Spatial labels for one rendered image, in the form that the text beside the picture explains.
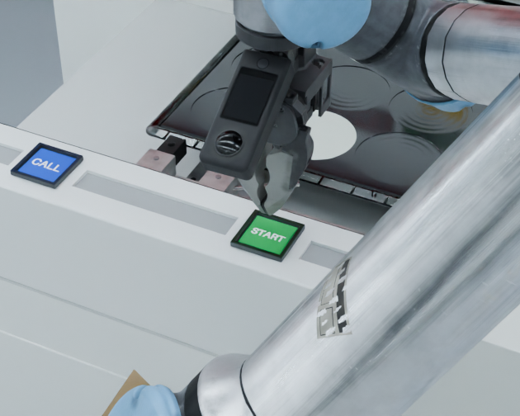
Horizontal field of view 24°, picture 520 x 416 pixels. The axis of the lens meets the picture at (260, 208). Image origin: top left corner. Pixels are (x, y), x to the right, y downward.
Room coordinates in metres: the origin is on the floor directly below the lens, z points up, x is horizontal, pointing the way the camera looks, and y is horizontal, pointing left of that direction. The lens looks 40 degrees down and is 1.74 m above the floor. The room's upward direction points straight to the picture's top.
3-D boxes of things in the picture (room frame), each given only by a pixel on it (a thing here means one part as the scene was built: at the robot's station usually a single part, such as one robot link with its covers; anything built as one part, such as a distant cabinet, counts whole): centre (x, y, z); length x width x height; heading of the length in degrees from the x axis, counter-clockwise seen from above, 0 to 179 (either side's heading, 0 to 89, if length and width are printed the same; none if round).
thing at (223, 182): (1.04, 0.06, 0.89); 0.08 x 0.03 x 0.03; 154
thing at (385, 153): (1.25, -0.11, 0.90); 0.34 x 0.34 x 0.01; 64
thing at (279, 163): (0.91, -0.03, 1.04); 0.06 x 0.03 x 0.09; 154
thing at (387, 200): (1.09, -0.03, 0.90); 0.38 x 0.01 x 0.01; 64
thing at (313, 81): (0.92, -0.02, 1.14); 0.09 x 0.08 x 0.12; 154
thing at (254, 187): (0.92, 0.00, 1.04); 0.06 x 0.03 x 0.09; 154
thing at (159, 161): (1.07, 0.13, 0.89); 0.08 x 0.03 x 0.03; 154
